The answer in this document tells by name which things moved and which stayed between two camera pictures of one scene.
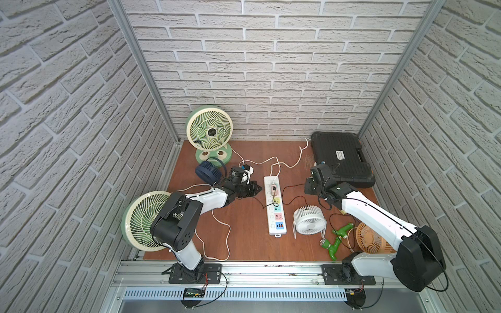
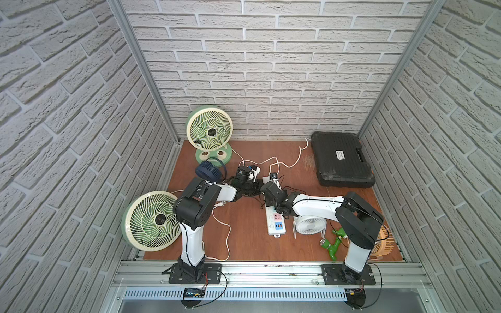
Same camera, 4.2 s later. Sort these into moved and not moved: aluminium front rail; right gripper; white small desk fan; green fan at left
Moved: right gripper
Not moved: green fan at left; white small desk fan; aluminium front rail
